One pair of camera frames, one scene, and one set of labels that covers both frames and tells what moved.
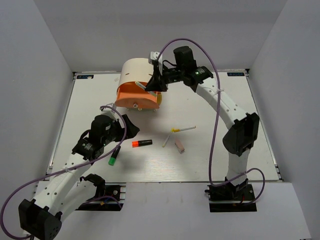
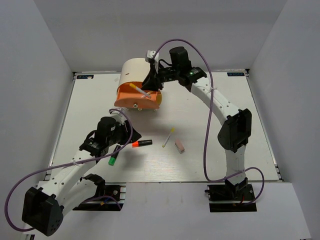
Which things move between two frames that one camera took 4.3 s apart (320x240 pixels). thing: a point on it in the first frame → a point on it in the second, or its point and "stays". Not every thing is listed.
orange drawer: x=132 y=93 stays
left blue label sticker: x=85 y=77 stays
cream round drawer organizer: x=137 y=70 stays
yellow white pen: x=143 y=87 → x=146 y=94
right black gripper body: x=173 y=75 stays
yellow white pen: x=176 y=130 → x=141 y=90
